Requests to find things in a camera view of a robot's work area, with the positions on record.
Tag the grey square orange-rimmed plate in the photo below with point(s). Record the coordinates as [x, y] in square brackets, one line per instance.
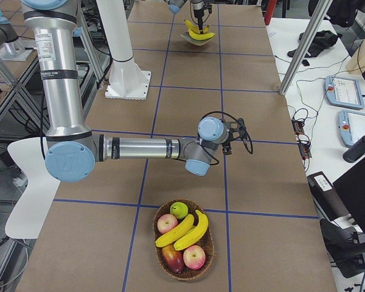
[185, 36]

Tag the green apple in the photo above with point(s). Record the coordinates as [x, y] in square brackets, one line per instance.
[179, 210]

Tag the far blue teach pendant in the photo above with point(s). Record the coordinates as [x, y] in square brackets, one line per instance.
[344, 92]

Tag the aluminium frame post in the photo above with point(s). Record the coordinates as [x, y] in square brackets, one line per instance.
[319, 13]

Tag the black cloth on desk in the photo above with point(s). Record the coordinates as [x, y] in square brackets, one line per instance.
[323, 40]

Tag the black box with white label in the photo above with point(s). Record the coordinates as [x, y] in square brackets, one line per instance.
[326, 196]

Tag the upper pink apple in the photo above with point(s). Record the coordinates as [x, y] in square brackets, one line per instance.
[166, 223]

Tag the yellow banana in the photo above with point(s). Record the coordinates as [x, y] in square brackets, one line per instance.
[192, 27]
[201, 37]
[176, 233]
[196, 234]

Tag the pink apple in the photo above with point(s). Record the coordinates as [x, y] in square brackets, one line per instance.
[194, 257]
[166, 223]

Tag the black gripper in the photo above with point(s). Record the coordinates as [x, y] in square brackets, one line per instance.
[225, 143]
[198, 8]

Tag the near blue teach pendant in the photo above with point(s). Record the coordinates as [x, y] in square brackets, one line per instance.
[351, 126]

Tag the lower pink apple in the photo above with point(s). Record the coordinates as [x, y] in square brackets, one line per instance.
[194, 257]

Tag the black water bottle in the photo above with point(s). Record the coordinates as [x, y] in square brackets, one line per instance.
[355, 151]

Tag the brown paper table mat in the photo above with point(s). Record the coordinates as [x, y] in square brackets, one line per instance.
[98, 234]

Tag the small circuit board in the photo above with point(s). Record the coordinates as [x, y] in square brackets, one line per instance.
[298, 127]
[304, 151]

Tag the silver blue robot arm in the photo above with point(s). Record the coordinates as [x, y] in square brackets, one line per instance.
[176, 5]
[73, 147]

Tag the blue teach pendant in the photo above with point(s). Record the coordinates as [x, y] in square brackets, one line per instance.
[344, 92]
[351, 126]

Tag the woven brown fruit basket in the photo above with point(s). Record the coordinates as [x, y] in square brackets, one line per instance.
[206, 242]

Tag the black monitor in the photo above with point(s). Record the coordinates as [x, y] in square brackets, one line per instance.
[351, 189]

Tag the dark red mango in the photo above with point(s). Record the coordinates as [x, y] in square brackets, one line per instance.
[173, 259]

